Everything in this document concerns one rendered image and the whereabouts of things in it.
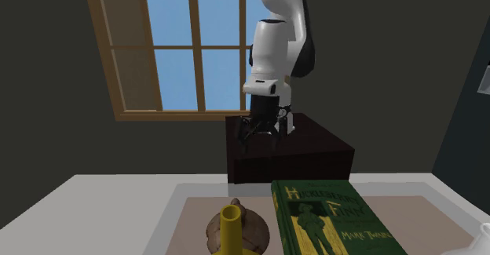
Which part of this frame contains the grey beige table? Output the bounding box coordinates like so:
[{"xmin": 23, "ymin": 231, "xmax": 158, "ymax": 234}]
[{"xmin": 142, "ymin": 181, "xmax": 490, "ymax": 255}]

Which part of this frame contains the dark robot stand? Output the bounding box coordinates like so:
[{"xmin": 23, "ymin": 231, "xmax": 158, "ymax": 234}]
[{"xmin": 224, "ymin": 111, "xmax": 356, "ymax": 185}]

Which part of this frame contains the brown round teapot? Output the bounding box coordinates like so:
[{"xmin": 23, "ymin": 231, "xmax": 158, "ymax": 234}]
[{"xmin": 205, "ymin": 197, "xmax": 271, "ymax": 255}]

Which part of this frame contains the white teapot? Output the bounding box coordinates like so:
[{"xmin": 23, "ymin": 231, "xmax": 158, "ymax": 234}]
[{"xmin": 440, "ymin": 221, "xmax": 490, "ymax": 255}]

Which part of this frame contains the yellow vase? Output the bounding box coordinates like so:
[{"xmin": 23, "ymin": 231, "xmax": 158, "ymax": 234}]
[{"xmin": 219, "ymin": 203, "xmax": 262, "ymax": 255}]

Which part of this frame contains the green hardcover book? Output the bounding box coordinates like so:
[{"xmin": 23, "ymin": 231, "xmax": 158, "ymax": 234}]
[{"xmin": 270, "ymin": 179, "xmax": 409, "ymax": 255}]

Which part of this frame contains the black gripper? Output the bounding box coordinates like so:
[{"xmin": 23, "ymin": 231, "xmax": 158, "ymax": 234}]
[{"xmin": 238, "ymin": 93, "xmax": 283, "ymax": 146}]

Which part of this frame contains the wooden frame window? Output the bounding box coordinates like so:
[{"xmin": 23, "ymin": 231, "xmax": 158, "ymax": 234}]
[{"xmin": 82, "ymin": 0, "xmax": 269, "ymax": 122}]

